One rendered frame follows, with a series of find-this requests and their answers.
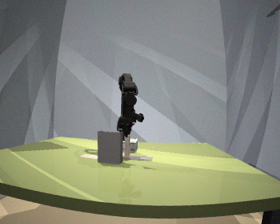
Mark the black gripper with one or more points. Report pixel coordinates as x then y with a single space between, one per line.
126 122

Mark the grey open-top bin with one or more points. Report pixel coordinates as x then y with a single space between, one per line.
110 147

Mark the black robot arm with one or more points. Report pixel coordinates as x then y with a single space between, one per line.
128 98

